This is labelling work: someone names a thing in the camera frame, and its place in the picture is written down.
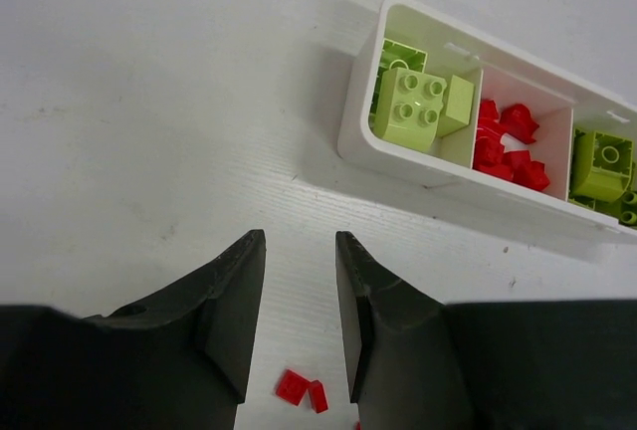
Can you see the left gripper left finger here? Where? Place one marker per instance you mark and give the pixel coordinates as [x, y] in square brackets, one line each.
[178, 358]

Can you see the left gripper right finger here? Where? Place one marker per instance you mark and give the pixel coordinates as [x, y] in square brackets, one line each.
[415, 363]

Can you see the light green duplo brick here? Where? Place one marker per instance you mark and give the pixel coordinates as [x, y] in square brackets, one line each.
[408, 108]

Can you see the dark green duplo brick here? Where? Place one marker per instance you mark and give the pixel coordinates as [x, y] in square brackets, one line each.
[601, 170]

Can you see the pale green duplo brick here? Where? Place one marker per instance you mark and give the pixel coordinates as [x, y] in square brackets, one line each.
[457, 109]

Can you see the red lego slope piece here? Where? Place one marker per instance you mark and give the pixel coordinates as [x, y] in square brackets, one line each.
[517, 121]

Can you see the red small lego piece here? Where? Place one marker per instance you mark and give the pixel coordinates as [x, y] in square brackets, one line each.
[318, 397]

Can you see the red lego plate left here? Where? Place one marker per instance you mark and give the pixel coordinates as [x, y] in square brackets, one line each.
[292, 387]

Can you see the red arch lego piece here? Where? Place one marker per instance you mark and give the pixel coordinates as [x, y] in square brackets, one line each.
[489, 150]

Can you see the green duplo brick in tray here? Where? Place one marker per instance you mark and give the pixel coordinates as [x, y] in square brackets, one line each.
[628, 209]

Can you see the white divided sorting tray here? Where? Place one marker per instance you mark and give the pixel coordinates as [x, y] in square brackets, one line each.
[558, 101]

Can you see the pale green brick underneath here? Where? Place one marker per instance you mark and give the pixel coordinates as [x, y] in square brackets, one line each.
[396, 55]

